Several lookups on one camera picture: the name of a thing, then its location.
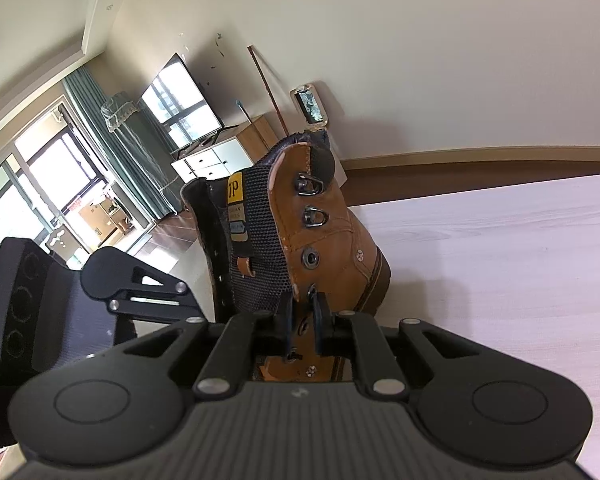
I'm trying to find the wooden broom handle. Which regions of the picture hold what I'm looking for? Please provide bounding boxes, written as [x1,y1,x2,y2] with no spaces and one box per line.
[247,45,295,140]

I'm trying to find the brown leather boot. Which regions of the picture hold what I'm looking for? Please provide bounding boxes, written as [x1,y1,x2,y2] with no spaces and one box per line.
[180,130,393,385]

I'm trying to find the flat screen television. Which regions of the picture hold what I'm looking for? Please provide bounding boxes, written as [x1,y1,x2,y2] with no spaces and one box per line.
[140,52,226,145]

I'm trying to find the white wooden TV cabinet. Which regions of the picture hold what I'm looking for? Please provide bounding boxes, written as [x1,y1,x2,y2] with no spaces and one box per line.
[170,114,281,188]

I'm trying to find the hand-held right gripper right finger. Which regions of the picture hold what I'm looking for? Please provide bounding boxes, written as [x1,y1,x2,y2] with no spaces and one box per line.
[312,292,497,402]

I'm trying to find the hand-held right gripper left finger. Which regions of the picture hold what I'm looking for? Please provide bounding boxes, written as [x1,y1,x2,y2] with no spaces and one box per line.
[107,292,299,401]

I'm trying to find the balcony cardboard boxes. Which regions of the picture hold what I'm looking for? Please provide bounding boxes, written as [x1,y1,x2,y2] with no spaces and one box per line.
[77,195,131,241]

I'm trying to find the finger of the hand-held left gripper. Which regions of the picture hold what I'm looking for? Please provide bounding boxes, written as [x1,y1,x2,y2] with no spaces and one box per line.
[110,259,203,326]

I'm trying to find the glass balcony door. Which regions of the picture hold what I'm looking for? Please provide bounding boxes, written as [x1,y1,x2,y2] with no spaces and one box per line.
[0,127,113,266]

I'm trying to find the covered floor air conditioner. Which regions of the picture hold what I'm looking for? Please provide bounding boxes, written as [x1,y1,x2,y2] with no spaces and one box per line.
[101,91,177,216]

